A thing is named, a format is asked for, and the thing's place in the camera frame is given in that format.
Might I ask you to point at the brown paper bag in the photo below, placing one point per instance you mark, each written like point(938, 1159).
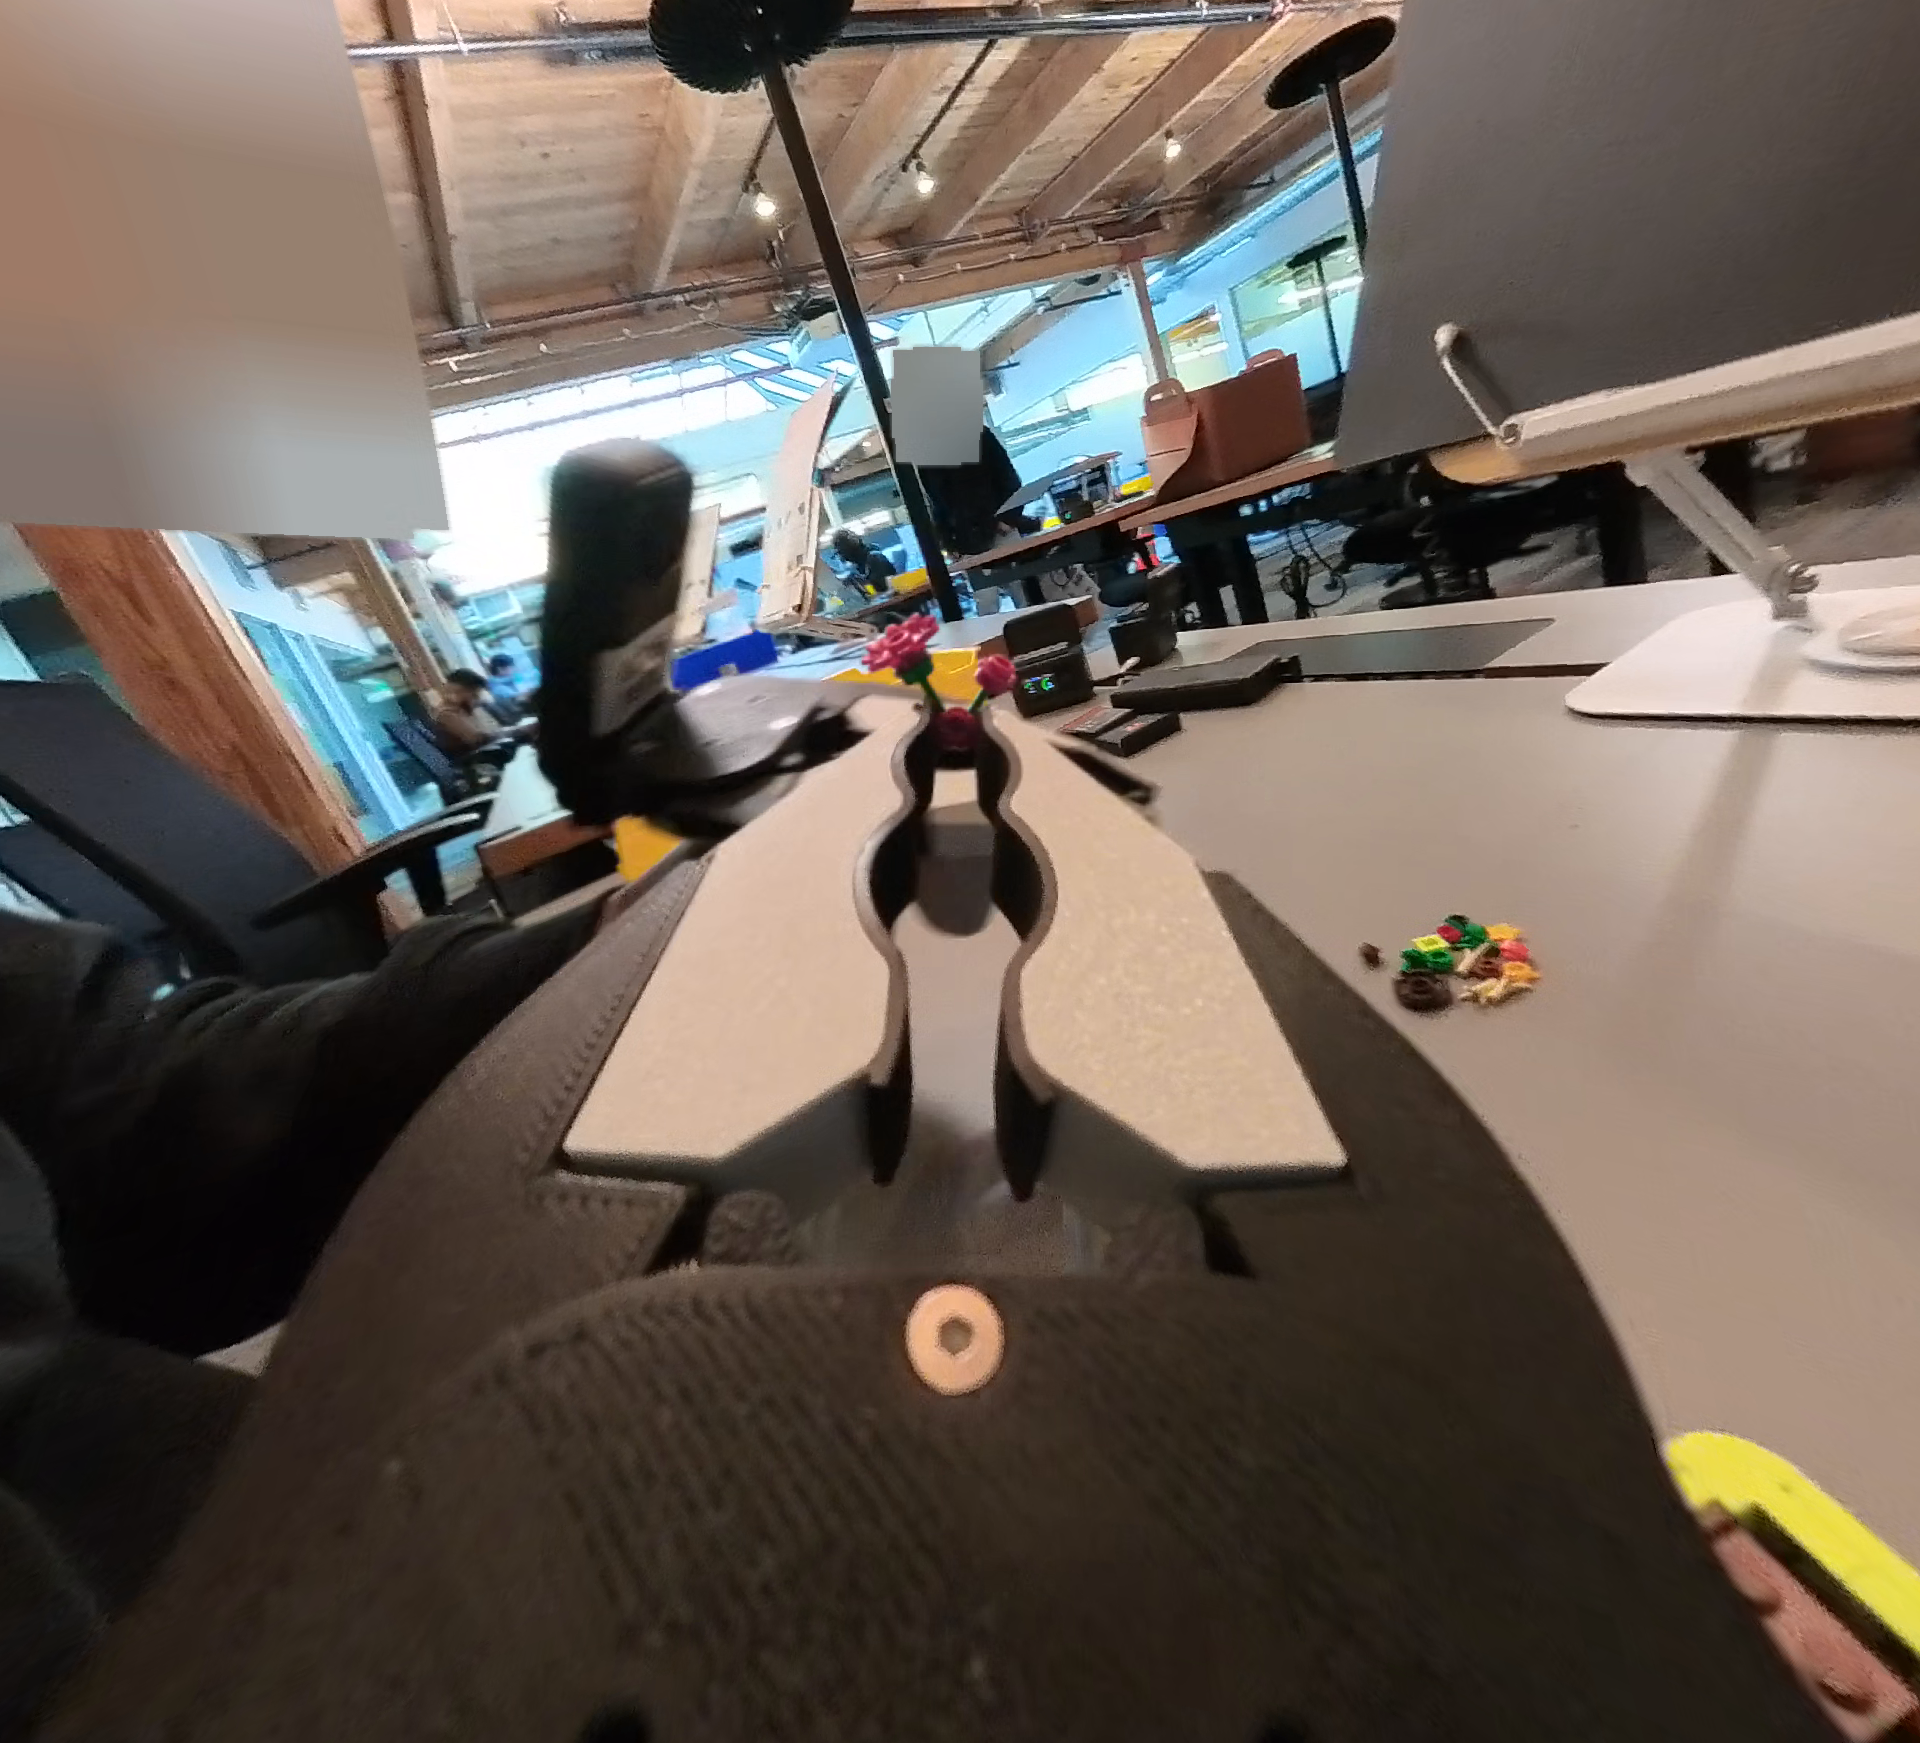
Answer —
point(1231, 422)

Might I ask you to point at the black power bank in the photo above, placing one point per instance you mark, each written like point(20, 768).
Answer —
point(1199, 682)

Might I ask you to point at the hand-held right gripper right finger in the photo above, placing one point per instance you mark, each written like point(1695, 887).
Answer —
point(1169, 1009)

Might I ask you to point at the blue plastic bin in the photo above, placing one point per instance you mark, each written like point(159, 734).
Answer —
point(719, 662)

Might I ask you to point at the black case with display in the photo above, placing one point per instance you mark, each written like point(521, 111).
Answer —
point(1047, 656)

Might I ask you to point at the lime green toy pot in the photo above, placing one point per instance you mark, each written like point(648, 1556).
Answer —
point(1757, 1489)

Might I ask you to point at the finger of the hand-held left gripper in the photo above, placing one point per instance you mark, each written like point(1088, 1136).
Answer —
point(1108, 776)

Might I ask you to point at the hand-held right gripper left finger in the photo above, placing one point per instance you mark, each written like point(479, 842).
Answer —
point(736, 1009)

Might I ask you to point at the toy stem with magenta flowers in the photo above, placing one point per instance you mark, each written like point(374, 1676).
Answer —
point(901, 646)

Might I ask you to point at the black board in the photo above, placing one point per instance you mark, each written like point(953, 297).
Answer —
point(1650, 123)

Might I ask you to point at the person's left forearm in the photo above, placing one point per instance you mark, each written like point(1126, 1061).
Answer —
point(301, 1100)

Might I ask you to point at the pile of small toy pieces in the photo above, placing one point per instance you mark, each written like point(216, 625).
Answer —
point(1464, 949)

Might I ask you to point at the wooden display board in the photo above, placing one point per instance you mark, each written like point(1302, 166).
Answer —
point(797, 514)

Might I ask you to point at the wooden office desk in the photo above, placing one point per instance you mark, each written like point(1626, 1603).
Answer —
point(1199, 498)

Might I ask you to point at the black office chair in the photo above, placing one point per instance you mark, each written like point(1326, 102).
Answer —
point(151, 814)

